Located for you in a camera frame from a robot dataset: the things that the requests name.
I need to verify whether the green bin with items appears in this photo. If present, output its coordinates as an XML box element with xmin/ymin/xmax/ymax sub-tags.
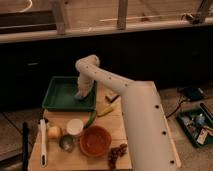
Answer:
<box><xmin>176</xmin><ymin>103</ymin><xmax>213</xmax><ymax>148</ymax></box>

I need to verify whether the black pole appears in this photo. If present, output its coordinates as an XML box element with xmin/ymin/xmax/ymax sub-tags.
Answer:
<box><xmin>22</xmin><ymin>122</ymin><xmax>28</xmax><ymax>171</ymax></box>

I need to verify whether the black power adapter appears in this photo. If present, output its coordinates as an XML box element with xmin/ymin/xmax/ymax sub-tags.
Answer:
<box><xmin>181</xmin><ymin>87</ymin><xmax>204</xmax><ymax>101</ymax></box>

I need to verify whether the green plastic tray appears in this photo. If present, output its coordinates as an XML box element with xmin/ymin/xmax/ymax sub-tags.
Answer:
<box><xmin>42</xmin><ymin>76</ymin><xmax>97</xmax><ymax>112</ymax></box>

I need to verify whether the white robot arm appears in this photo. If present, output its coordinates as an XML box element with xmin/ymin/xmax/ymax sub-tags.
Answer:
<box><xmin>75</xmin><ymin>55</ymin><xmax>178</xmax><ymax>171</ymax></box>

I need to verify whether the metal cup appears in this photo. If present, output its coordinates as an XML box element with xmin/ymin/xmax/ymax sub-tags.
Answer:
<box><xmin>59</xmin><ymin>135</ymin><xmax>74</xmax><ymax>152</ymax></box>

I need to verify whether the green cucumber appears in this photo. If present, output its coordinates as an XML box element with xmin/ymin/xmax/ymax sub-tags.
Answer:
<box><xmin>84</xmin><ymin>110</ymin><xmax>97</xmax><ymax>129</ymax></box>

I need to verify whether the yellow banana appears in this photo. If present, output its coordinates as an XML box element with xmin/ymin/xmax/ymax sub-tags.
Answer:
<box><xmin>97</xmin><ymin>106</ymin><xmax>114</xmax><ymax>117</ymax></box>

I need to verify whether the orange bowl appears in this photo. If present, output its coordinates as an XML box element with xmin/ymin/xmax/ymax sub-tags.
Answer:
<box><xmin>79</xmin><ymin>125</ymin><xmax>111</xmax><ymax>157</ymax></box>

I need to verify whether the yellow onion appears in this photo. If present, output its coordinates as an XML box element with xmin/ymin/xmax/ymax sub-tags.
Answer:
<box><xmin>47</xmin><ymin>126</ymin><xmax>62</xmax><ymax>139</ymax></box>

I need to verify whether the black cable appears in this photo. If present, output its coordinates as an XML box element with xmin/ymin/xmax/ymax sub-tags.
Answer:
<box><xmin>166</xmin><ymin>95</ymin><xmax>188</xmax><ymax>119</ymax></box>

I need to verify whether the dark grape bunch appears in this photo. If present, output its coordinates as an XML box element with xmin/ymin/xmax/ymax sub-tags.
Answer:
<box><xmin>108</xmin><ymin>143</ymin><xmax>127</xmax><ymax>170</ymax></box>

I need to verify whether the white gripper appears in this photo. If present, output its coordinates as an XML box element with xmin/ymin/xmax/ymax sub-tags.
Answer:
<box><xmin>77</xmin><ymin>73</ymin><xmax>94</xmax><ymax>96</ymax></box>

